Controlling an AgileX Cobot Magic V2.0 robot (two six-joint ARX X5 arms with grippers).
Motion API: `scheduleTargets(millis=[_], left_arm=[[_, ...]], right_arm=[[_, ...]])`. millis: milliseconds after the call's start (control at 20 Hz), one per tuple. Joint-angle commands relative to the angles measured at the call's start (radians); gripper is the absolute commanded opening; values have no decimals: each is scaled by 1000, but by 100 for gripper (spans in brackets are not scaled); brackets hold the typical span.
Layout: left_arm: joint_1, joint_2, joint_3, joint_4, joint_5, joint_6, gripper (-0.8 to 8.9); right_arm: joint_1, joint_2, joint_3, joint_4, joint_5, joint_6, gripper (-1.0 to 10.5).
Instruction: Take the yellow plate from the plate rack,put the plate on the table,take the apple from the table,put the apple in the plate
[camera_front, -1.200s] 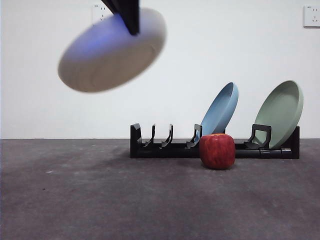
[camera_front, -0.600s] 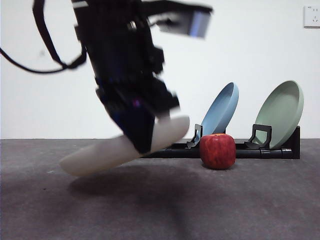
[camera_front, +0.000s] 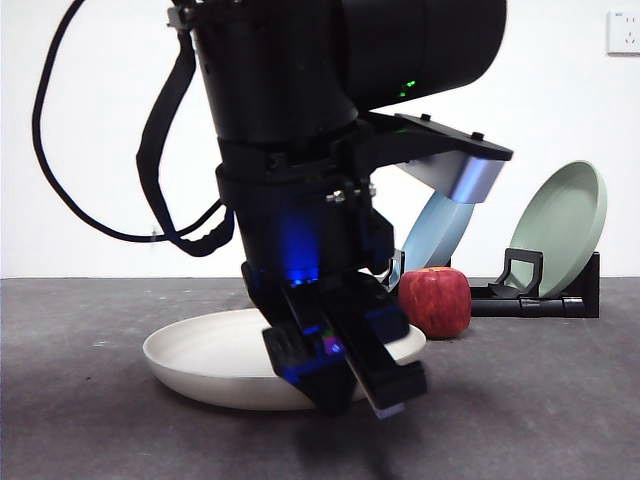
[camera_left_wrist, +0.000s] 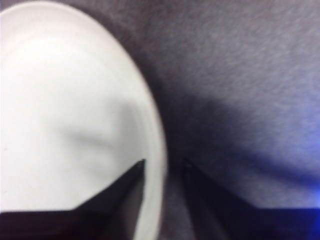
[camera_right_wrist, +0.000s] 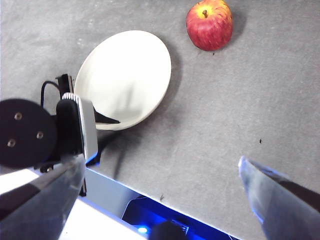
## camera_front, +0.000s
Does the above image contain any red apple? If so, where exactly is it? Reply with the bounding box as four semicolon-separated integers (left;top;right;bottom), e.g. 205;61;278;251
398;266;473;341

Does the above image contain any pale yellow round plate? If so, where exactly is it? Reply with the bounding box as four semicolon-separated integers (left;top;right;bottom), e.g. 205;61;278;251
142;307;428;412

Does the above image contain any black plate rack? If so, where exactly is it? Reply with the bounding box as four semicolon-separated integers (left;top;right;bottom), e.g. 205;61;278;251
384;248;601;319

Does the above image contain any blue round plate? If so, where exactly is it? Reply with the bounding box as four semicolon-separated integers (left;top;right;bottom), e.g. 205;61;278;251
402;192;474;271

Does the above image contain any green round plate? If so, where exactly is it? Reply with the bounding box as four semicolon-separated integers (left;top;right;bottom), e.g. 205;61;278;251
507;159;609;299

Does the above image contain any black braided cable sleeve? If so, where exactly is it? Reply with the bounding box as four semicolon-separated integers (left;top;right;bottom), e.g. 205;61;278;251
136;43;236;259

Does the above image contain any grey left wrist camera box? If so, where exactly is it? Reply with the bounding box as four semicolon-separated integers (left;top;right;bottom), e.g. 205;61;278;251
369;112;515;206

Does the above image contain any thin black cable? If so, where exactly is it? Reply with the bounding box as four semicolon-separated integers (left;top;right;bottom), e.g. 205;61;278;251
31;0;236;246

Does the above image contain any white wall socket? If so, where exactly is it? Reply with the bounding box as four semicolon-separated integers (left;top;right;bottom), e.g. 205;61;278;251
606;9;640;56

